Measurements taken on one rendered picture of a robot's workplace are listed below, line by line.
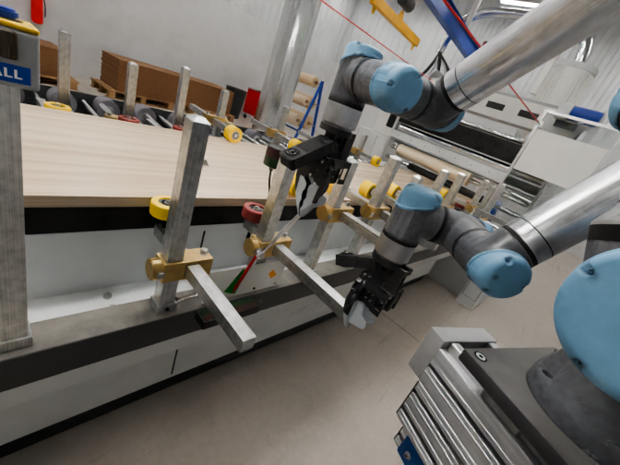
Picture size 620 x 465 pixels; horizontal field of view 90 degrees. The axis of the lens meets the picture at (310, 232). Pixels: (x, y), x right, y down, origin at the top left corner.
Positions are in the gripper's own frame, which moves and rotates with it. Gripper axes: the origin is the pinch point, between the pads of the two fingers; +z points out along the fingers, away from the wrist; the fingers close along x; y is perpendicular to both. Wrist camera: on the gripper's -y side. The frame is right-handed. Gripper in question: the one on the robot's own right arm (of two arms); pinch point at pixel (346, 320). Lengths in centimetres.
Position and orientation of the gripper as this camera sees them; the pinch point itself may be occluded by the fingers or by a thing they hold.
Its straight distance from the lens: 76.8
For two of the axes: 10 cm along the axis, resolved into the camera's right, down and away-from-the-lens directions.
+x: 6.9, -0.7, 7.3
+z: -3.3, 8.6, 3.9
